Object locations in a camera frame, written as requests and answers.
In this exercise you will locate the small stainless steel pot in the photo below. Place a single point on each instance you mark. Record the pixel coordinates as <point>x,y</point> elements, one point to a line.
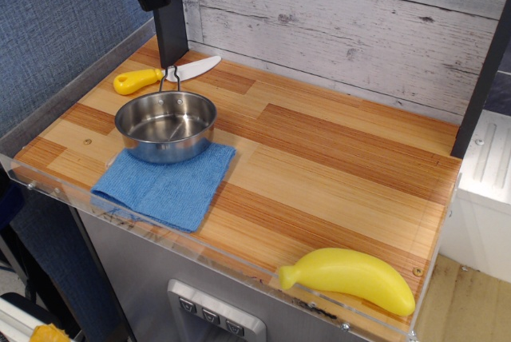
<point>167,126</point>

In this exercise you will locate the yellow plastic toy banana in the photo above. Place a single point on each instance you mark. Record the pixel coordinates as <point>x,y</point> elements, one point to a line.
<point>353,273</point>

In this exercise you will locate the blue folded cloth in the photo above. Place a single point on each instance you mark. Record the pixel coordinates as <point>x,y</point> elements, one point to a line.
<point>177,195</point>

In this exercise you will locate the clear acrylic edge guard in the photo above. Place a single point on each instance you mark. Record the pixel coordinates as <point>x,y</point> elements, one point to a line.
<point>284,197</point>

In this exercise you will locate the silver button control panel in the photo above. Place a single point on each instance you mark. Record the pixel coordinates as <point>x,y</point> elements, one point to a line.
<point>197,313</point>

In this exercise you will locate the white ribbed side unit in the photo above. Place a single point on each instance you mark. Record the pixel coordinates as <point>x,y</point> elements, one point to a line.
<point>477,229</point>

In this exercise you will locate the dark grey left post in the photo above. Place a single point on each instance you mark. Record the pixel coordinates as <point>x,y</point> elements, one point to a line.
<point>171,32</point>

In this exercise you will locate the dark grey post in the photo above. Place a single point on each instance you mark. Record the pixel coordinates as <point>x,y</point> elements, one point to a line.
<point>171,32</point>
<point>484,83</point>

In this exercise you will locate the yellow-handled white toy knife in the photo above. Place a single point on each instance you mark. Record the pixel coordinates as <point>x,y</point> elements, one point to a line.
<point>130,82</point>

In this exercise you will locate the dark grey right post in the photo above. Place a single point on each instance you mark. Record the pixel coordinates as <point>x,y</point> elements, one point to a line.
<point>484,83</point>

